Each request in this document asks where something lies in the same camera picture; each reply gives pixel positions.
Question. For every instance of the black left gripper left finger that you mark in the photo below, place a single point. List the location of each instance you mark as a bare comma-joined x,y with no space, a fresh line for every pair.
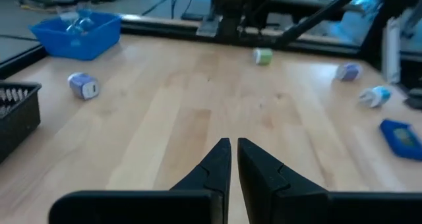
204,184

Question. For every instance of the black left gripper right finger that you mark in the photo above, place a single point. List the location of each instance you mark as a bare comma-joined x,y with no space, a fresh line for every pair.
263,184

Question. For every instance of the green white USB charger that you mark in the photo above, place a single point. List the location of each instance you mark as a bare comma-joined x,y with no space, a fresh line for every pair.
263,56

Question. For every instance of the light blue USB charger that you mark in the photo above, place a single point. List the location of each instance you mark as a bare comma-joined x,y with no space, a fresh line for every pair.
376,96

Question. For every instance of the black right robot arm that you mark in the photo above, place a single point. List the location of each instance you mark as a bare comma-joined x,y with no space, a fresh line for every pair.
230,13

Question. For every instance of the black table clamp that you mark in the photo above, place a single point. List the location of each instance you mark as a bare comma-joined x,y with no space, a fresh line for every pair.
414,99

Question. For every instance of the blue plastic basket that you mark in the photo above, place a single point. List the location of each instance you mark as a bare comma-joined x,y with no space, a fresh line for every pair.
79,46

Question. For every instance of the black plastic basket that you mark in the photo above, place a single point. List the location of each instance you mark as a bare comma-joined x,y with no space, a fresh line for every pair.
19,125

